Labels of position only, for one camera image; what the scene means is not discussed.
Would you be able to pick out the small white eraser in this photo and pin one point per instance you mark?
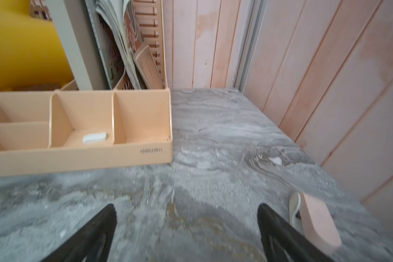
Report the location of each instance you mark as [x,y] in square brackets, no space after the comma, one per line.
[93,138]

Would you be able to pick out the papers in organizer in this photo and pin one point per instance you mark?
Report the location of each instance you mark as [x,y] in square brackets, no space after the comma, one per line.
[130,40]

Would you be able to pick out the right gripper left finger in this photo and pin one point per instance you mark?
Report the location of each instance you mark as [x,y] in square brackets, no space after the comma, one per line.
[91,243]

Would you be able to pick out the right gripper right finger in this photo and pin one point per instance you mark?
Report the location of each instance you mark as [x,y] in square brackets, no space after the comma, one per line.
[281,242]

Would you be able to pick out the beige desk organizer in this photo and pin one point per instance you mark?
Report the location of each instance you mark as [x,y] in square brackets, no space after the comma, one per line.
[42,128]

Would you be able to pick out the yellow watering can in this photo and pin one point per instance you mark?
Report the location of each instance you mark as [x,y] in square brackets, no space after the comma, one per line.
[31,52]

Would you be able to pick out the cream book in organizer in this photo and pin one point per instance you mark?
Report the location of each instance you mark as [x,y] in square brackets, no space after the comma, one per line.
[74,28]

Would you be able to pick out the small pink eraser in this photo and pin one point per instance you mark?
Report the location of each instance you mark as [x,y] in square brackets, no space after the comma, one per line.
[310,216]

